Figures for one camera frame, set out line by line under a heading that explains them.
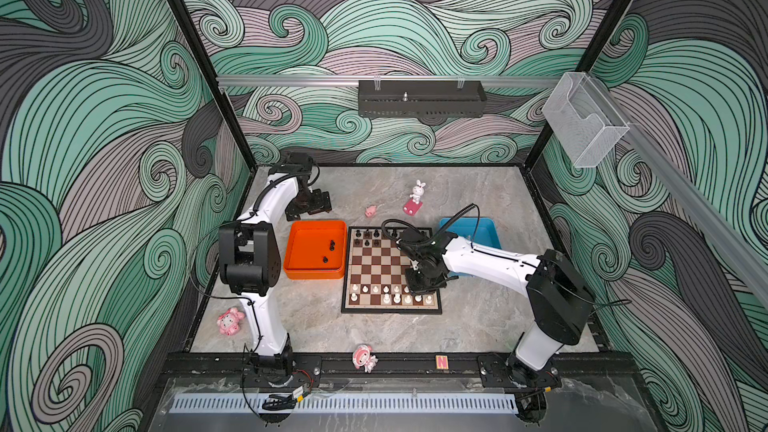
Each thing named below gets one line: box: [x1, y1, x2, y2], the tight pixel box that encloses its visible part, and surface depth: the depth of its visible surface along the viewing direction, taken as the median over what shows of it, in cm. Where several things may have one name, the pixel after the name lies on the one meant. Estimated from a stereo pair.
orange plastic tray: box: [284, 220, 347, 280], surface depth 95 cm
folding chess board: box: [341, 226, 443, 315], surface depth 87 cm
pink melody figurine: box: [352, 344, 378, 373], surface depth 74 cm
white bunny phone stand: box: [403, 179, 426, 216], surface depth 107 cm
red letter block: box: [435, 355, 449, 370], surface depth 76 cm
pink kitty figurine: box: [217, 307, 245, 336], surface depth 79 cm
